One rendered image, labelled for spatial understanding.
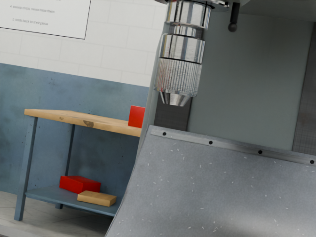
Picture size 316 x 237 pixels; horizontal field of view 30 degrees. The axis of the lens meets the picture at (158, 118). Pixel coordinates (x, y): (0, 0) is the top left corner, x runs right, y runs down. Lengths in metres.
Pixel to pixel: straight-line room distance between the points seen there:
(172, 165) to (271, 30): 0.28
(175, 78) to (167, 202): 0.39
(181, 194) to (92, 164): 4.39
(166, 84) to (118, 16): 4.71
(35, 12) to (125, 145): 1.54
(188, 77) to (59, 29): 4.97
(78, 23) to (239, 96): 4.53
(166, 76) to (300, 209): 0.40
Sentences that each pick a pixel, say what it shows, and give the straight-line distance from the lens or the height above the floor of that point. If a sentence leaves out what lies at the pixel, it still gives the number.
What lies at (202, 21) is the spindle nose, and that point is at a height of 1.29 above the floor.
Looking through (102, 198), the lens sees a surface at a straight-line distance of 4.67.
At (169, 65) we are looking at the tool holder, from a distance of 0.61.
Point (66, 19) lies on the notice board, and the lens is 5.54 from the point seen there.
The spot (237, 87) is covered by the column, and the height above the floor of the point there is 1.23.
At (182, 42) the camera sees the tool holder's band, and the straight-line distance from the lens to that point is 0.61.
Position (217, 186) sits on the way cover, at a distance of 0.96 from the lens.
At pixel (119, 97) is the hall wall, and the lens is 5.22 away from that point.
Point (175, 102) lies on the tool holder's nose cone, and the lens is 0.62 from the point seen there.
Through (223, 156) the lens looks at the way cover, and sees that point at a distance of 0.98.
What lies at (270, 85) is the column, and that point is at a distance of 0.98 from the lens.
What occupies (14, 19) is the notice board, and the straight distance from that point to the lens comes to 5.82.
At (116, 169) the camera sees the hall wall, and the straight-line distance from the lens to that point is 5.24.
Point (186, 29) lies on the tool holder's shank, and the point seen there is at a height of 1.28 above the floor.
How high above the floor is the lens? 1.21
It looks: 3 degrees down
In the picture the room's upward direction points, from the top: 9 degrees clockwise
